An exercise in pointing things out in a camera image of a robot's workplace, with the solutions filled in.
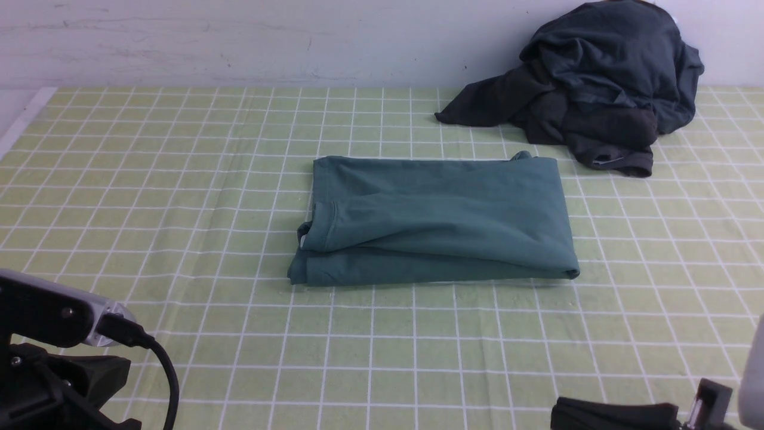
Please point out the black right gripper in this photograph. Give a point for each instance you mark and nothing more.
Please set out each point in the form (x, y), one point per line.
(708, 411)

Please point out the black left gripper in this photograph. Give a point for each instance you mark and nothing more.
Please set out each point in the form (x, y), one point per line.
(46, 391)

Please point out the green long-sleeved shirt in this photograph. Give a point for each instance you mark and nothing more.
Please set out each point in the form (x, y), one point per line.
(396, 221)

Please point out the green checkered tablecloth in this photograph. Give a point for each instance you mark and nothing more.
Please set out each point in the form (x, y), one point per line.
(184, 203)

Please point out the dark grey clothes pile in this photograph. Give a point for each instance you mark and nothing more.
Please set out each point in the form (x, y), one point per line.
(605, 81)

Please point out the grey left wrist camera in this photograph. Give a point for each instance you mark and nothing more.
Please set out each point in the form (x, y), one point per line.
(53, 313)

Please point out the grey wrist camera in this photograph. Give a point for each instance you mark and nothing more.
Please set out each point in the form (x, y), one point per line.
(750, 392)
(53, 313)

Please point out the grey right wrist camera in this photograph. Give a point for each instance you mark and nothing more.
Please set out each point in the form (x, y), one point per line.
(750, 392)

